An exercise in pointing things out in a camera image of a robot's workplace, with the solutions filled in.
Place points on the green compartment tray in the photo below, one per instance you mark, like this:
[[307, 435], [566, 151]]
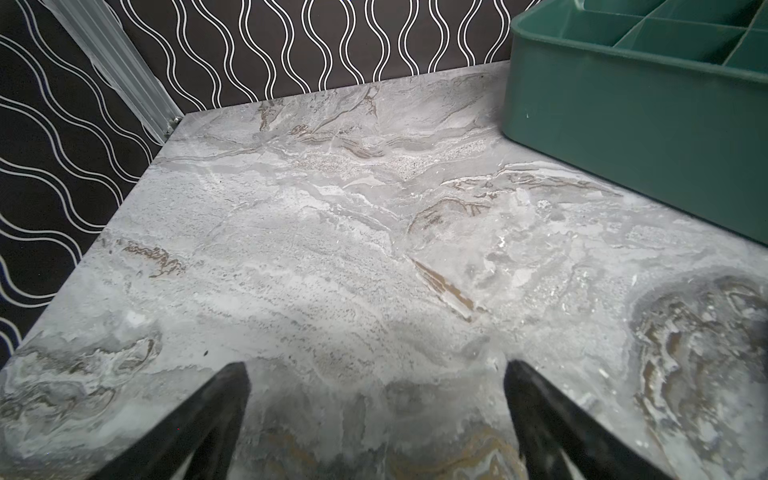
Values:
[[665, 98]]

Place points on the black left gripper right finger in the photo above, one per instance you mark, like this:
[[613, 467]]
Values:
[[553, 431]]

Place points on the aluminium frame profile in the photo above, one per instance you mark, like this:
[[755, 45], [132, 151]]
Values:
[[97, 31]]

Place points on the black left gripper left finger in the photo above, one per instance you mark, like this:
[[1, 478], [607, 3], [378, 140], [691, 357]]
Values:
[[198, 437]]

